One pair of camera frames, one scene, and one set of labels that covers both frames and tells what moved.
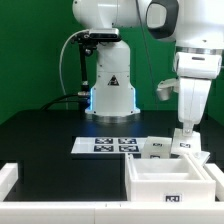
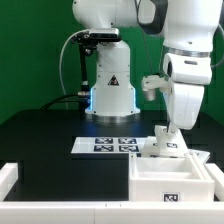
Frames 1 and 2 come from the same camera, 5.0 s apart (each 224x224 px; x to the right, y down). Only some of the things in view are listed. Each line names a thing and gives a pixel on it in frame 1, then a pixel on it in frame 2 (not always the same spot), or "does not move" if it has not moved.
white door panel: x=185 y=144 -> x=169 y=144
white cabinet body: x=167 y=180 does not move
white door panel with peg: x=201 y=156 does not move
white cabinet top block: x=157 y=146 does not move
